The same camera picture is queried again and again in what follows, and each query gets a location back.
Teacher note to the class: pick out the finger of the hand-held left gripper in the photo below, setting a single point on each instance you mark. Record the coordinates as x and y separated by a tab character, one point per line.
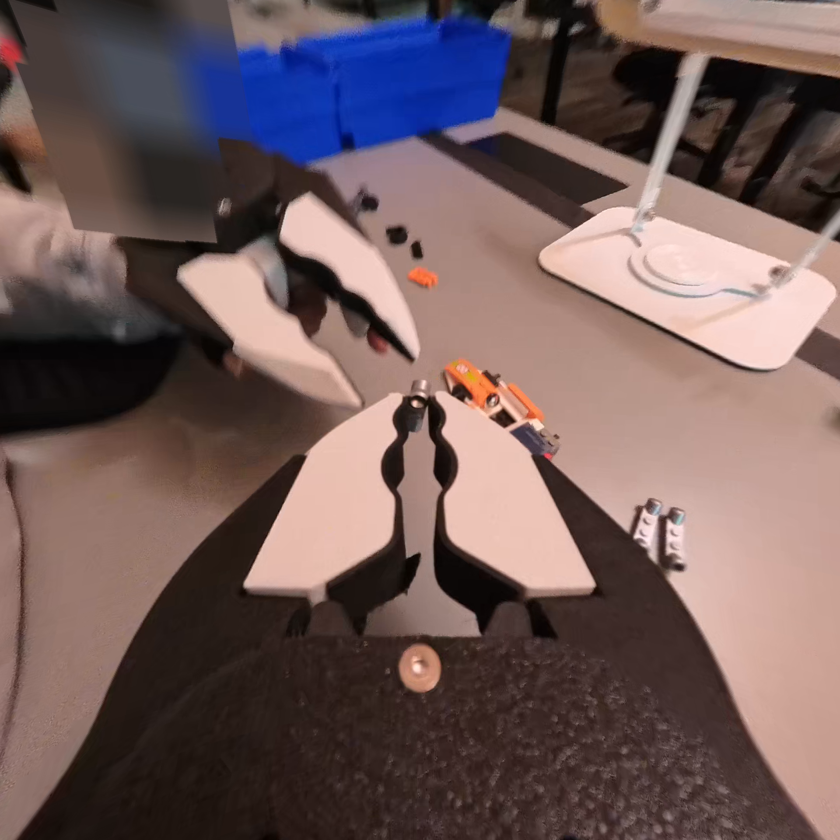
348	256
263	322

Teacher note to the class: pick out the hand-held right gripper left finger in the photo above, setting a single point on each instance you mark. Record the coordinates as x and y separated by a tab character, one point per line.
328	519

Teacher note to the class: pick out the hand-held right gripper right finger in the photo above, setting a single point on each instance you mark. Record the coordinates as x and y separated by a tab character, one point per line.
512	519

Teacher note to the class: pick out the orange white lego car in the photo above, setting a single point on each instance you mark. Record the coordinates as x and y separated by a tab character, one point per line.
505	407

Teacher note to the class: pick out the grey small round piece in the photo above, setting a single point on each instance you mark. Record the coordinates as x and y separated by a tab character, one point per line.
418	400

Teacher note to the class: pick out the white book stand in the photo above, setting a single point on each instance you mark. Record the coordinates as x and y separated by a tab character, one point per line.
591	269

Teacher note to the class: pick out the person's left forearm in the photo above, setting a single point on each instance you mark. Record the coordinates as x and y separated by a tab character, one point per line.
66	282

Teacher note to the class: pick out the black lego tire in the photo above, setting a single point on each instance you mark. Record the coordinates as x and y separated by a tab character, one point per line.
397	235
368	202

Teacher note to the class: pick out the orange lego plate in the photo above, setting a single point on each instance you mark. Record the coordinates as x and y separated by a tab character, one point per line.
423	277

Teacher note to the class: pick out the person's left hand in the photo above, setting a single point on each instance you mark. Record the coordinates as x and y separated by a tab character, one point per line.
313	305

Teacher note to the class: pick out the blue storage bin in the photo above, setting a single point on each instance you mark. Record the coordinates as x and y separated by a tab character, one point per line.
394	79

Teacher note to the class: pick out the black textured pad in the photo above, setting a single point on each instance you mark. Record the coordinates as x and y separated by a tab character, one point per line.
79	387

